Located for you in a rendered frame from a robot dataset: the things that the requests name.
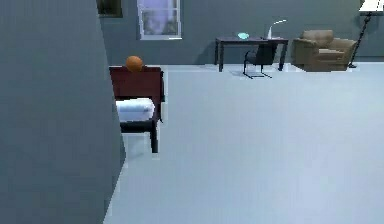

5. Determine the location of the white pillow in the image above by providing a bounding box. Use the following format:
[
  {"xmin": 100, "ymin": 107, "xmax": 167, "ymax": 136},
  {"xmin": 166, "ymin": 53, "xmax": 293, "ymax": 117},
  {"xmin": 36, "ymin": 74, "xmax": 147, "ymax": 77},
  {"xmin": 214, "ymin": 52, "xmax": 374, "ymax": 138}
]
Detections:
[{"xmin": 115, "ymin": 97, "xmax": 156, "ymax": 123}]

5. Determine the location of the dark red wooden bed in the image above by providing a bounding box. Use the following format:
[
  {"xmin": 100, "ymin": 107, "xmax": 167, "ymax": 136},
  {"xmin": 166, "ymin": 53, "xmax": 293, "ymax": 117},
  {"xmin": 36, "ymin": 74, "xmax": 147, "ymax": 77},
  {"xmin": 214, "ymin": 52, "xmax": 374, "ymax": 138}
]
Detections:
[{"xmin": 108, "ymin": 65, "xmax": 166, "ymax": 154}]

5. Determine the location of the orange ball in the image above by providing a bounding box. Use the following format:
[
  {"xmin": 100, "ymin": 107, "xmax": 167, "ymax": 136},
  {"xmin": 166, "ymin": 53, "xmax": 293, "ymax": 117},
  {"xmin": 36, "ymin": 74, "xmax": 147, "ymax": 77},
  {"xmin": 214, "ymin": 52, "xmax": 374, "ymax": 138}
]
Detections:
[{"xmin": 125, "ymin": 55, "xmax": 145, "ymax": 73}]

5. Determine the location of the black desk chair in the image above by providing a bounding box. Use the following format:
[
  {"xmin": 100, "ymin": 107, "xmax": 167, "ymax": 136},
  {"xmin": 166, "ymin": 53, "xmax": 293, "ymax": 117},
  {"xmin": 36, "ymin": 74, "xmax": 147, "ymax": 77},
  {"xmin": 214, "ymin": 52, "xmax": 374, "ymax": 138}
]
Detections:
[{"xmin": 242, "ymin": 43, "xmax": 278, "ymax": 80}]

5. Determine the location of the dark desk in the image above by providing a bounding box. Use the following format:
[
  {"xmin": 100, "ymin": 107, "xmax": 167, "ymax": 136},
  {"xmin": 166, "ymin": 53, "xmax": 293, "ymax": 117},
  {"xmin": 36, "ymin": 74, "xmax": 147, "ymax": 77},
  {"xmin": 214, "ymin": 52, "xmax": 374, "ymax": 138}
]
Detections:
[{"xmin": 214, "ymin": 36, "xmax": 290, "ymax": 73}]

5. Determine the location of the white desk lamp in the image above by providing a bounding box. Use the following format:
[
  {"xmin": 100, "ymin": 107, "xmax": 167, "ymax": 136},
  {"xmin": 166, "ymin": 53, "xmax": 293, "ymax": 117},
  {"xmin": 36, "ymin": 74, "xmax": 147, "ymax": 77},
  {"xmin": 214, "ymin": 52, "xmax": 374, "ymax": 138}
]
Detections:
[{"xmin": 266, "ymin": 19, "xmax": 288, "ymax": 40}]

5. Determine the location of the tan armchair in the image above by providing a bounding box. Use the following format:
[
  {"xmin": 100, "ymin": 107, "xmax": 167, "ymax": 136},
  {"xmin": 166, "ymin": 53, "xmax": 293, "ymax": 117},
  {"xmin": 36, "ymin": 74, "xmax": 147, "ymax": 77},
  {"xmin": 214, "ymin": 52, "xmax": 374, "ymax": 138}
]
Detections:
[{"xmin": 292, "ymin": 29, "xmax": 358, "ymax": 72}]

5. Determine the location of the black floor lamp white shade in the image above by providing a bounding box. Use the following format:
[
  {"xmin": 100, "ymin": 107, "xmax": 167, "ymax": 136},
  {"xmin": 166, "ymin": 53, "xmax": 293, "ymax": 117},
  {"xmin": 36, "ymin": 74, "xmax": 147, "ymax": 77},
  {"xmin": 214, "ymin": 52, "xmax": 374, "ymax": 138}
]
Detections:
[{"xmin": 347, "ymin": 0, "xmax": 384, "ymax": 69}]

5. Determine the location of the dark framed wall picture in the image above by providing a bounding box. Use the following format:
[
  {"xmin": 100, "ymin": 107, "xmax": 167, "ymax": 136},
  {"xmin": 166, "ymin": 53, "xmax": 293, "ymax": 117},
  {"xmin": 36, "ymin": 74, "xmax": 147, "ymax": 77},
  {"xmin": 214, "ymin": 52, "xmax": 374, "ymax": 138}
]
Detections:
[{"xmin": 96, "ymin": 0, "xmax": 123, "ymax": 19}]

